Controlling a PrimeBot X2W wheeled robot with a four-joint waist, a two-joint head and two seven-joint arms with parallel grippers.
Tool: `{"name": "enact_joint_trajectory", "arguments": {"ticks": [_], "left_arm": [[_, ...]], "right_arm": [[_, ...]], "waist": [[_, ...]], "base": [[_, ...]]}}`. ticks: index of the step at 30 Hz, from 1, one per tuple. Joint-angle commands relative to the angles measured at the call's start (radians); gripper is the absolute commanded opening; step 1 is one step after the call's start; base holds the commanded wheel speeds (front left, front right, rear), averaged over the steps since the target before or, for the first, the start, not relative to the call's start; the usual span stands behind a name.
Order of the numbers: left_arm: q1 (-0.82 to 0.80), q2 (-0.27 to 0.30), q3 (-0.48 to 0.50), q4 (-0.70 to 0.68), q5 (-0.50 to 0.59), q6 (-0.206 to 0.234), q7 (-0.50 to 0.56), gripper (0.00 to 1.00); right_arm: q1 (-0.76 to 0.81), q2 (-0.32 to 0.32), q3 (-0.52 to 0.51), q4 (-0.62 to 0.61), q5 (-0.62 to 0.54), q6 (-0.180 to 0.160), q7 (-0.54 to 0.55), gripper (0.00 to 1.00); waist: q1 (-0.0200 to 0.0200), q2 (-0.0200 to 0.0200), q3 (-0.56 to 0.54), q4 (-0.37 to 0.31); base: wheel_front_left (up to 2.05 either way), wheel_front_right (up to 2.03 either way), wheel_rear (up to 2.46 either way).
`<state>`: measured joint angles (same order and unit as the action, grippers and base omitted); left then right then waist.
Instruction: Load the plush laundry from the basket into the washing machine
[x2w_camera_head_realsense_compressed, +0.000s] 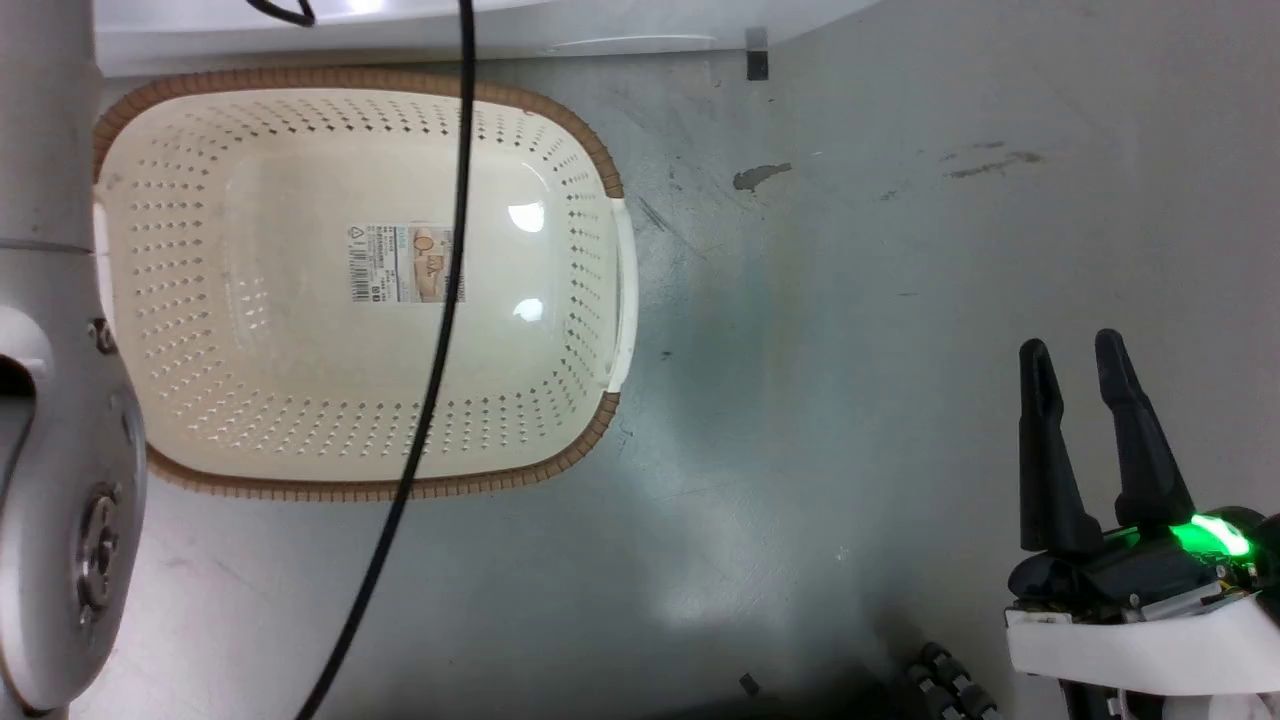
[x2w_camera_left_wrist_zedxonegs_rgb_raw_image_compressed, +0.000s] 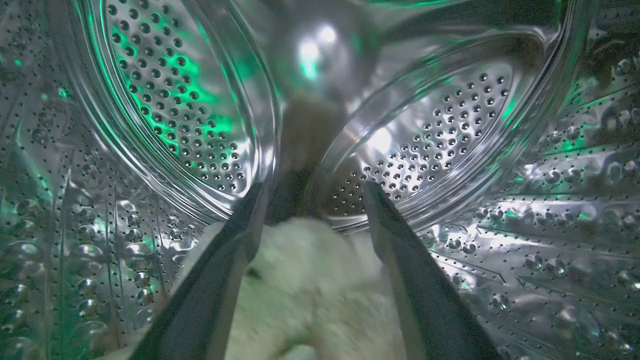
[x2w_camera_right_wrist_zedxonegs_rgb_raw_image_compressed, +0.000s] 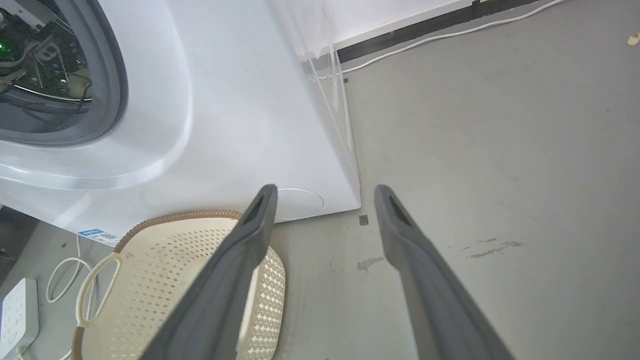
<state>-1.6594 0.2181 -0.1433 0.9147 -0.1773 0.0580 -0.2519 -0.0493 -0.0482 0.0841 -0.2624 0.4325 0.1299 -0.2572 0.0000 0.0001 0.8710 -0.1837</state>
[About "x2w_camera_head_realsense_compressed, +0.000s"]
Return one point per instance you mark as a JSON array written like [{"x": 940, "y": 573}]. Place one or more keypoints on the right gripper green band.
[{"x": 1150, "y": 640}]

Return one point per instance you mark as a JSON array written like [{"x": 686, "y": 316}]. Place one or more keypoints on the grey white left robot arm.
[{"x": 60, "y": 480}]

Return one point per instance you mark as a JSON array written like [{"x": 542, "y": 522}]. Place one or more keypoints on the white washing machine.
[{"x": 600, "y": 25}]

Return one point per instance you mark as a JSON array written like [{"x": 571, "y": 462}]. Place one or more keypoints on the cream laundry basket brown rim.
[{"x": 280, "y": 400}]

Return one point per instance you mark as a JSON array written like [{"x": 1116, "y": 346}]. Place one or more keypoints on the small black foot block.
[{"x": 757, "y": 62}]

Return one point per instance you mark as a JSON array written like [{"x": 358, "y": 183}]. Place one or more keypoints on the printed label sticker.
[{"x": 390, "y": 262}]

